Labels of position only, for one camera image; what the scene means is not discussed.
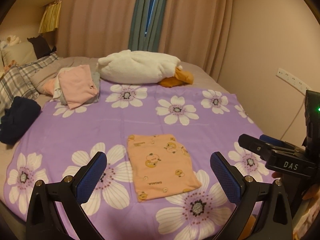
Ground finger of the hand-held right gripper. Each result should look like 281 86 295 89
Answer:
238 133 275 158
259 134 305 153

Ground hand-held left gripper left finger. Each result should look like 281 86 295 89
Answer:
26 151 108 240

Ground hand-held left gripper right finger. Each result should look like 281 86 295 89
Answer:
210 151 293 240

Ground orange printed baby garment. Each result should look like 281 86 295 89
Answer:
127 133 202 203

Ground person's right hand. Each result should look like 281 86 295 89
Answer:
302 179 320 201

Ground purple floral blanket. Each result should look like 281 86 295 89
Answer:
4 79 265 240

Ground person's patterned pink clothing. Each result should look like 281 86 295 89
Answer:
292 200 319 238

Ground navy blue cloth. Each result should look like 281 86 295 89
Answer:
0 96 42 146

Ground pink folded top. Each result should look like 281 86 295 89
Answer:
58 64 99 110

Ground white crumpled cloth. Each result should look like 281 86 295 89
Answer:
52 67 66 101

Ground peach cloth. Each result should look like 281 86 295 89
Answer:
42 78 60 96

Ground taupe duvet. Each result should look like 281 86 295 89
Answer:
31 56 101 96

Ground white duck plush pillow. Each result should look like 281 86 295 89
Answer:
96 50 195 88

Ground dark brown cushion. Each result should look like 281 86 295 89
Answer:
27 35 57 59

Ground beige pillow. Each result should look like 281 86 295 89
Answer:
1 41 38 67

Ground cream plush toy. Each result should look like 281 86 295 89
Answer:
0 35 21 50

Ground blue-grey curtain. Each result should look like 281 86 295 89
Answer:
129 0 151 52
147 0 171 52

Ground yellow fringed cloth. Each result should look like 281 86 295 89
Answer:
38 0 62 34

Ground window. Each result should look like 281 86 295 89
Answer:
144 0 155 36

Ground white cable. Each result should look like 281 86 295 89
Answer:
277 97 305 141

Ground white wall power strip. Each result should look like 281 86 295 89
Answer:
276 67 312 92

